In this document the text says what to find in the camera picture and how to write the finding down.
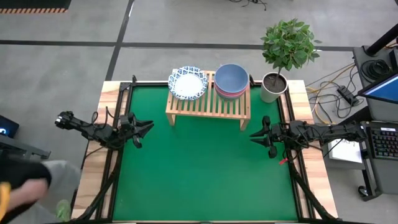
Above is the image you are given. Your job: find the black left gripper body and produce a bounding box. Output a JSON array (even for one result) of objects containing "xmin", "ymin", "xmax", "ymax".
[{"xmin": 118, "ymin": 111, "xmax": 144, "ymax": 149}]

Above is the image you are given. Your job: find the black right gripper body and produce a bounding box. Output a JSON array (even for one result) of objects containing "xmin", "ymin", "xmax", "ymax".
[{"xmin": 262, "ymin": 115, "xmax": 293, "ymax": 159}]

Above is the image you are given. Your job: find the orange plastic bowl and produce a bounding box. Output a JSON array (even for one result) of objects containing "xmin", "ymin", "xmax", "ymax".
[{"xmin": 217, "ymin": 90, "xmax": 249, "ymax": 101}]

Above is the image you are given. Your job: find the pink plastic bowl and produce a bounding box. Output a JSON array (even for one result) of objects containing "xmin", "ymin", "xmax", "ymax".
[{"xmin": 215, "ymin": 83, "xmax": 250, "ymax": 98}]

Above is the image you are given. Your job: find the blue white patterned bowl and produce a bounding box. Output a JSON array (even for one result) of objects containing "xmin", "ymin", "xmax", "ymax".
[{"xmin": 168, "ymin": 65, "xmax": 209, "ymax": 101}]

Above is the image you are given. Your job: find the teal plastic bowl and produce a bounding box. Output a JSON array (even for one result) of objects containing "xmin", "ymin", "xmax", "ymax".
[{"xmin": 213, "ymin": 63, "xmax": 250, "ymax": 94}]

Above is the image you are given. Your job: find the wooden slatted shelf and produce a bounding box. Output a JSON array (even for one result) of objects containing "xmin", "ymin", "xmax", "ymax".
[{"xmin": 165, "ymin": 70, "xmax": 251, "ymax": 131}]

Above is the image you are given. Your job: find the white plant pot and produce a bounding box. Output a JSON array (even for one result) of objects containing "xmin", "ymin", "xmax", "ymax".
[{"xmin": 259, "ymin": 72, "xmax": 289, "ymax": 104}]

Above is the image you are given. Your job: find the white paper sheet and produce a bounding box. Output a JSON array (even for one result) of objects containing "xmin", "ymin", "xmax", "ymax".
[{"xmin": 328, "ymin": 138, "xmax": 364, "ymax": 164}]

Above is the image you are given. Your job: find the black power strip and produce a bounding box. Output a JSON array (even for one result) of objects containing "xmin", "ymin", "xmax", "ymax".
[{"xmin": 337, "ymin": 85, "xmax": 359, "ymax": 106}]

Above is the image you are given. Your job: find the person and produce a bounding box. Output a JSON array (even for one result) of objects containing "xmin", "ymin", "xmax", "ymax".
[{"xmin": 0, "ymin": 157, "xmax": 82, "ymax": 224}]

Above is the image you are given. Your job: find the green leafy small tree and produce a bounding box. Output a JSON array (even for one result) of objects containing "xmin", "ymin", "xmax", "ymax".
[{"xmin": 260, "ymin": 17, "xmax": 322, "ymax": 86}]

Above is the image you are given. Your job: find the grey metal stand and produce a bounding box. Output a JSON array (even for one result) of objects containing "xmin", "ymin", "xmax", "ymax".
[{"xmin": 0, "ymin": 133, "xmax": 52, "ymax": 161}]

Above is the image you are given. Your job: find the green shoe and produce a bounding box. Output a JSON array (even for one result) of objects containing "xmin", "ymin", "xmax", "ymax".
[{"xmin": 55, "ymin": 198, "xmax": 72, "ymax": 222}]

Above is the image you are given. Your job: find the black keyboard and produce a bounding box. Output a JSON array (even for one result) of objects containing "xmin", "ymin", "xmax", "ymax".
[{"xmin": 368, "ymin": 126, "xmax": 398, "ymax": 161}]

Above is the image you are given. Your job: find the dark equipment cart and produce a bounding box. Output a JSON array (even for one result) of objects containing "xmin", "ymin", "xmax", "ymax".
[{"xmin": 360, "ymin": 119, "xmax": 398, "ymax": 202}]

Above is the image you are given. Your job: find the blue screen monitor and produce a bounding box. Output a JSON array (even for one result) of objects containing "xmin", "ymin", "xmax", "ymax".
[{"xmin": 357, "ymin": 72, "xmax": 398, "ymax": 105}]

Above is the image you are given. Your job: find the dark grey desk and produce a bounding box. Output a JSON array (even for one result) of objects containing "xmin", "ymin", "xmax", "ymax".
[{"xmin": 352, "ymin": 45, "xmax": 398, "ymax": 124}]

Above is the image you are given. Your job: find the person's hand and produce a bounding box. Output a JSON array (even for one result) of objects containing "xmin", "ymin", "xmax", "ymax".
[{"xmin": 7, "ymin": 178, "xmax": 49, "ymax": 212}]

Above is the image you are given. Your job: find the small black screen device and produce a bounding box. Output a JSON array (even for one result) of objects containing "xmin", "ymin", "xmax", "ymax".
[{"xmin": 0, "ymin": 114, "xmax": 20, "ymax": 139}]

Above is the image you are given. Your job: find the black monitor pole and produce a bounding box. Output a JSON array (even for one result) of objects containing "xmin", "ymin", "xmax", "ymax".
[{"xmin": 365, "ymin": 23, "xmax": 398, "ymax": 57}]

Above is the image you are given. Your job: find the yellow object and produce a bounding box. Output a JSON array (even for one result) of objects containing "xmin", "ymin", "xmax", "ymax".
[{"xmin": 0, "ymin": 182, "xmax": 12, "ymax": 220}]

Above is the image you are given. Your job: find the black mat striped edge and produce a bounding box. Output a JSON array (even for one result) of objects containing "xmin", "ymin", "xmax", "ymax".
[{"xmin": 0, "ymin": 0, "xmax": 72, "ymax": 14}]

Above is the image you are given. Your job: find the black aluminium table frame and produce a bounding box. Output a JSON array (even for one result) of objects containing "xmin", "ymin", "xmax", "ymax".
[{"xmin": 74, "ymin": 74, "xmax": 338, "ymax": 223}]

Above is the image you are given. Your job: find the coiled black cable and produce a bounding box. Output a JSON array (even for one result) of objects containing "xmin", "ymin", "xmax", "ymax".
[{"xmin": 360, "ymin": 58, "xmax": 390, "ymax": 82}]

